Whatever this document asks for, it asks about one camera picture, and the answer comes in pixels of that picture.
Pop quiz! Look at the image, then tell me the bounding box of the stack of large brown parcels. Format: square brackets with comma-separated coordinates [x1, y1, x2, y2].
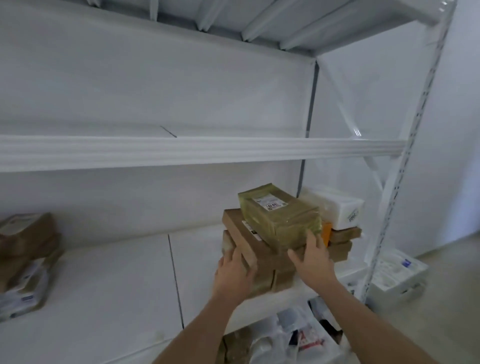
[328, 226, 364, 264]

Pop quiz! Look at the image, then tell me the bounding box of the taped parcel with white label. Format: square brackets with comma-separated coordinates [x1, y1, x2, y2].
[238, 183, 324, 252]

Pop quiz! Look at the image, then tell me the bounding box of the black mailer bag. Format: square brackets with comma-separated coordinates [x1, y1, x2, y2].
[288, 324, 326, 352]

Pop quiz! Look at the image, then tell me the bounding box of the large brown box 010 label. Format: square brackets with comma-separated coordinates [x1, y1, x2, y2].
[222, 208, 298, 272]

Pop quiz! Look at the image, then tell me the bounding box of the white foam parcel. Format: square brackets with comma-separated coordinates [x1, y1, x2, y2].
[299, 186, 366, 231]

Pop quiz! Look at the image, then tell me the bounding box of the white open foam container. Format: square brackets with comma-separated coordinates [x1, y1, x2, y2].
[369, 248, 430, 305]

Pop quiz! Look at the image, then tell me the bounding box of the white metal shelving rack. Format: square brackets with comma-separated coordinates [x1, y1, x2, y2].
[0, 0, 460, 364]

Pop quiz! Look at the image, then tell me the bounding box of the person's left forearm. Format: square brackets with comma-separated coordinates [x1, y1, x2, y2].
[151, 296, 243, 364]

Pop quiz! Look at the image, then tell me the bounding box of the orange box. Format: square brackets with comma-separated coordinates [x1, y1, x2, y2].
[320, 221, 335, 249]

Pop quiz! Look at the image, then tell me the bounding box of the person's left hand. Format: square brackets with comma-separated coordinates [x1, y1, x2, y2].
[212, 245, 260, 305]

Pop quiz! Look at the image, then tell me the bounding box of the person's right forearm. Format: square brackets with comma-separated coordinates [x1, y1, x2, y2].
[309, 277, 440, 364]

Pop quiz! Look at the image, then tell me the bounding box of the pile of plastic mailer bags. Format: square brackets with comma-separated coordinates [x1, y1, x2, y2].
[253, 296, 355, 364]

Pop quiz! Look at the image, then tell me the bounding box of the person's right hand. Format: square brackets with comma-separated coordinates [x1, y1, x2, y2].
[287, 229, 338, 290]

